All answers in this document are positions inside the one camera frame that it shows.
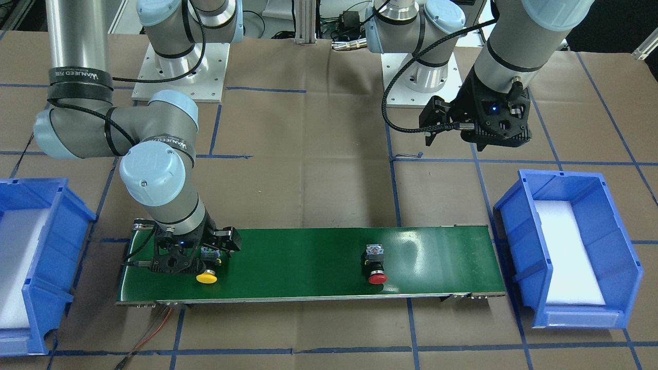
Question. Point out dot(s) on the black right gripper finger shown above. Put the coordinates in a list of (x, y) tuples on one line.
[(227, 239)]

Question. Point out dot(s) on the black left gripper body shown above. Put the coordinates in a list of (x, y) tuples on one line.
[(465, 100)]

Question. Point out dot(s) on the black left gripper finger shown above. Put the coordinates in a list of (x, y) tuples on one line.
[(437, 112)]

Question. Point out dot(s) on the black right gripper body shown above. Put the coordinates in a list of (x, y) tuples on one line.
[(229, 239)]

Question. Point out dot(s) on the yellow push button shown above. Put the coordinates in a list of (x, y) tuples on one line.
[(210, 260)]

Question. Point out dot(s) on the red push button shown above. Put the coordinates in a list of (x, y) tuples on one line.
[(374, 257)]

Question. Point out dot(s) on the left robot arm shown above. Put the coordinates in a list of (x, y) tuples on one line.
[(524, 36)]

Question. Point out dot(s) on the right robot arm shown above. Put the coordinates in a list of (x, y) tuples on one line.
[(156, 142)]

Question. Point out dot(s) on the green conveyor belt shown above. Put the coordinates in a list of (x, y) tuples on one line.
[(279, 265)]

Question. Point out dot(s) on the black power adapter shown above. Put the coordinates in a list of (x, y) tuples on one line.
[(349, 24)]

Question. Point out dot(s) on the blue bin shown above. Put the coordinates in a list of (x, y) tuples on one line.
[(46, 290), (616, 266)]

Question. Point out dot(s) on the white foam pad bin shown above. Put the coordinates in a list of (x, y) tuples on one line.
[(20, 231), (573, 280)]

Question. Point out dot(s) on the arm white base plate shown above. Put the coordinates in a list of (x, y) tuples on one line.
[(206, 84), (426, 95)]

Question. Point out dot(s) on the aluminium profile post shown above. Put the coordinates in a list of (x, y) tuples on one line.
[(305, 19)]

